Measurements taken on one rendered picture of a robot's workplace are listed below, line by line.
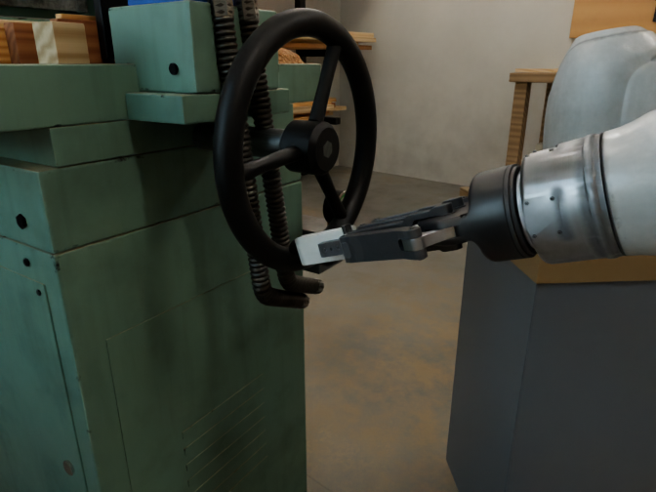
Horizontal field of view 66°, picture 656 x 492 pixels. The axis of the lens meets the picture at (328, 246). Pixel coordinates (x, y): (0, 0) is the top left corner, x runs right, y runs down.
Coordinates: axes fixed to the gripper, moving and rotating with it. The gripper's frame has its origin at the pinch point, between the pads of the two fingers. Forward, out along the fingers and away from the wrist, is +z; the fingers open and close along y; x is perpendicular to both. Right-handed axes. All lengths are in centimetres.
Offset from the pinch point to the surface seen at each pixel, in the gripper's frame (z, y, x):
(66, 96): 18.2, 10.8, -21.9
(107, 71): 17.5, 5.8, -24.1
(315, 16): -2.1, -6.3, -22.8
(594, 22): 7, -329, -47
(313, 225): 26.5, -32.2, 1.5
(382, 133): 179, -352, -25
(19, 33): 28.6, 7.6, -32.4
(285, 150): 3.3, -1.9, -10.6
